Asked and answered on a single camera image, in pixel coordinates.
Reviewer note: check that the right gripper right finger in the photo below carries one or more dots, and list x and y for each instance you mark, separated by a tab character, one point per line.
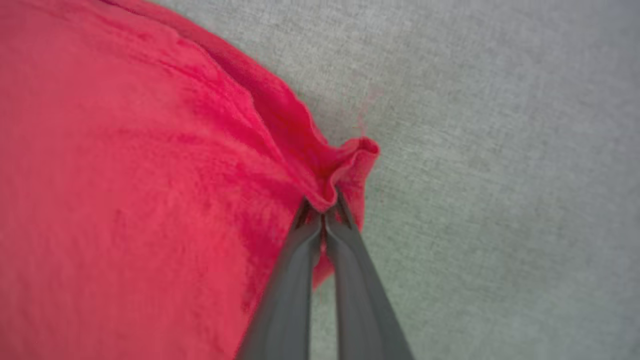
360	300

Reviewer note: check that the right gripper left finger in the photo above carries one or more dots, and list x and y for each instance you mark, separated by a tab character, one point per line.
290	300

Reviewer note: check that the red and white garment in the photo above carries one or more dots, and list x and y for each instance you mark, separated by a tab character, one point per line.
125	175

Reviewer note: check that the grey fabric sofa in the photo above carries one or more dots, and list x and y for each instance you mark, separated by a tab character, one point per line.
500	150

